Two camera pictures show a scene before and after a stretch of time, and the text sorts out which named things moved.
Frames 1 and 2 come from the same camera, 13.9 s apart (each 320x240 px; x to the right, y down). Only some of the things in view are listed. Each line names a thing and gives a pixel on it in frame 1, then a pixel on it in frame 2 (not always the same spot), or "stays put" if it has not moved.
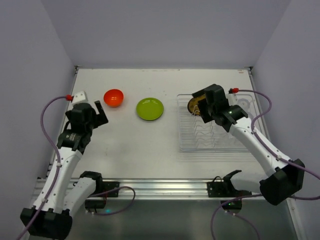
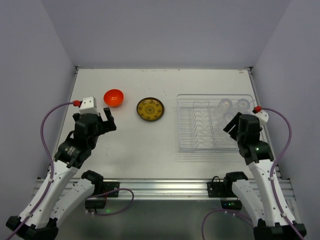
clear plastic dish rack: [195, 135] stays put
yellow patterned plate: [193, 106] → [150, 109]
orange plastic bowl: [113, 97] stays put
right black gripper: [202, 106] → [235, 128]
